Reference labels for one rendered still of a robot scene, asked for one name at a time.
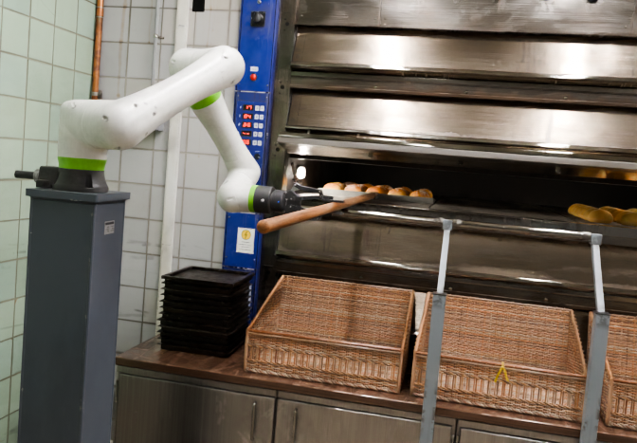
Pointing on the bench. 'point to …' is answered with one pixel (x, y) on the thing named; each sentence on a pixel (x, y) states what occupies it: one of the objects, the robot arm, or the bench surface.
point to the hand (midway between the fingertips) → (333, 206)
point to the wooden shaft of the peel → (308, 213)
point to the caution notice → (245, 240)
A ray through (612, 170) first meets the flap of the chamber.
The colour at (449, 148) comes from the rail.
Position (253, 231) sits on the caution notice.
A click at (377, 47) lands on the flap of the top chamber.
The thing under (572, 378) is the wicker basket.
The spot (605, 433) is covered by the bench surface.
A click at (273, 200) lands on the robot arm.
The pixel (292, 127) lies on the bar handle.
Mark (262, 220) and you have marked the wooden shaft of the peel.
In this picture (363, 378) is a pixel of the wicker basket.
